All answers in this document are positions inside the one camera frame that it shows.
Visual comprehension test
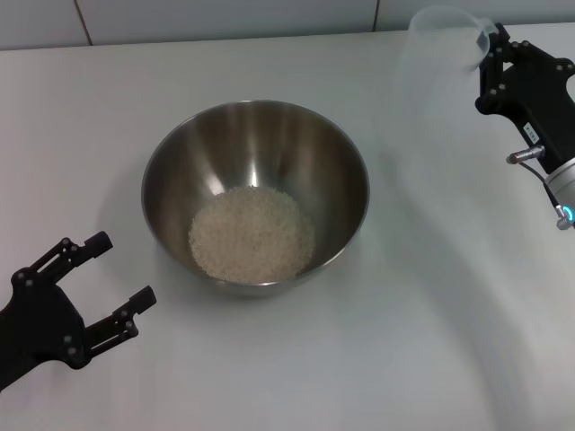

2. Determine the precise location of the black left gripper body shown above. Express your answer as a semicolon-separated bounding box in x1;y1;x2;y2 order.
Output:
0;268;87;388

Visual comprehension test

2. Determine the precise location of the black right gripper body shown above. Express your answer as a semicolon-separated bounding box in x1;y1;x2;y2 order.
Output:
474;56;575;175

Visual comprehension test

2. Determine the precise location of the clear plastic cup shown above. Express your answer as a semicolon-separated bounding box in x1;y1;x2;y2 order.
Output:
401;5;499;91

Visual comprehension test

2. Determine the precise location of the white rice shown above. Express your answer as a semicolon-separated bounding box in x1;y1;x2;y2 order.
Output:
187;187;316;285

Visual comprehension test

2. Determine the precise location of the stainless steel mixing bowl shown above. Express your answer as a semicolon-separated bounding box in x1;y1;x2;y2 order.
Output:
141;99;372;300

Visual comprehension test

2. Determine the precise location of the thin right gripper cable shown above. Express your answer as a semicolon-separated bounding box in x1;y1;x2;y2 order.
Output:
506;145;571;233

